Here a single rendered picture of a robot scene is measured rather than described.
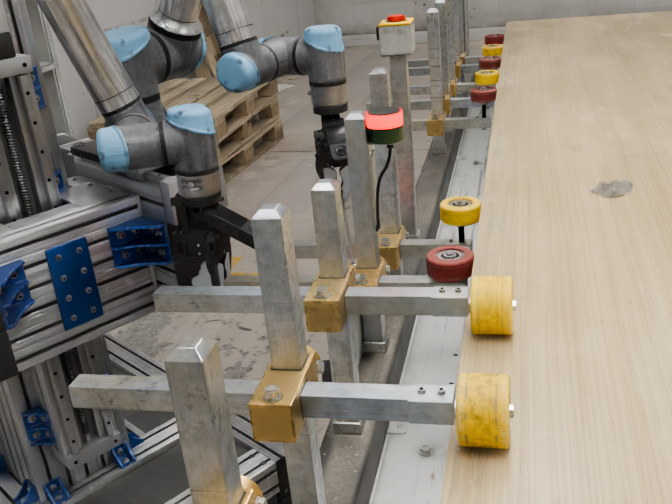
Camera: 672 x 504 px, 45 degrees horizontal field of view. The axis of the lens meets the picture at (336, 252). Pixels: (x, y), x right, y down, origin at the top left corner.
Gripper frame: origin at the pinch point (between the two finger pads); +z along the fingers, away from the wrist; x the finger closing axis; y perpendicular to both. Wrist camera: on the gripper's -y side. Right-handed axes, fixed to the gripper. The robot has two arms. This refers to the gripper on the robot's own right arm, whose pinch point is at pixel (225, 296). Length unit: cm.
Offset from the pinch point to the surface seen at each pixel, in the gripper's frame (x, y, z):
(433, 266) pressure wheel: 3.2, -38.6, -8.7
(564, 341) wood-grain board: 28, -58, -9
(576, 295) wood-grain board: 14, -61, -10
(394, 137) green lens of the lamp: -1.6, -32.2, -29.4
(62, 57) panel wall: -311, 209, 8
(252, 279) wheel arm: 0.4, -5.7, -3.9
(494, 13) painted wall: -775, -25, 55
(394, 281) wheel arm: 1.1, -31.6, -4.7
